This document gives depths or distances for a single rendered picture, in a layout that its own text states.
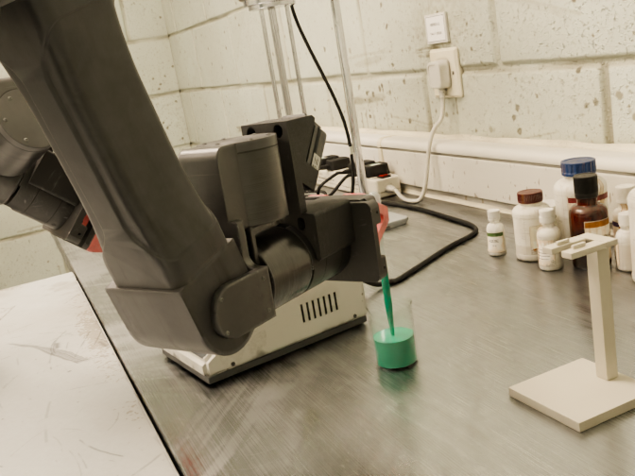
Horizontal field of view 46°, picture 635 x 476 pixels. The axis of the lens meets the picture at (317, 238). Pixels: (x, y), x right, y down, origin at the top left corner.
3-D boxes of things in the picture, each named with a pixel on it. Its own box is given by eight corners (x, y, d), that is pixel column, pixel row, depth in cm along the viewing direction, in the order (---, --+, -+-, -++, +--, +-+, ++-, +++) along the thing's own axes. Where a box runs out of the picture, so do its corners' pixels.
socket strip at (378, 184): (378, 199, 147) (374, 178, 146) (300, 181, 183) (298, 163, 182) (403, 193, 149) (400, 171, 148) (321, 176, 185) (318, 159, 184)
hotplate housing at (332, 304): (209, 389, 73) (192, 313, 71) (159, 356, 84) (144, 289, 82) (387, 317, 84) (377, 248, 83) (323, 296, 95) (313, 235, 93)
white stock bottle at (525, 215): (509, 261, 96) (503, 195, 94) (526, 249, 100) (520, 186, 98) (545, 263, 93) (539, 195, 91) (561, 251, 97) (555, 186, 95)
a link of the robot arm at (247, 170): (213, 136, 58) (89, 165, 48) (305, 127, 53) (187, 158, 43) (238, 281, 60) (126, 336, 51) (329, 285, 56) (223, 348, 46)
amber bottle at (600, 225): (565, 267, 91) (557, 178, 88) (585, 257, 93) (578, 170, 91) (599, 272, 87) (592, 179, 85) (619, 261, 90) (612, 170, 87)
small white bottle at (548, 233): (552, 263, 93) (547, 205, 91) (569, 266, 91) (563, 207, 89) (534, 268, 92) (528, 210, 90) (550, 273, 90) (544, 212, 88)
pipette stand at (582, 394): (579, 433, 55) (565, 265, 52) (508, 396, 62) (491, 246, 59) (659, 397, 58) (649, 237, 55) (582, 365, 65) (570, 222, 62)
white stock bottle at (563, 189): (548, 250, 98) (540, 163, 95) (583, 238, 101) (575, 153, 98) (587, 258, 93) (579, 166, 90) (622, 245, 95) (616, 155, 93)
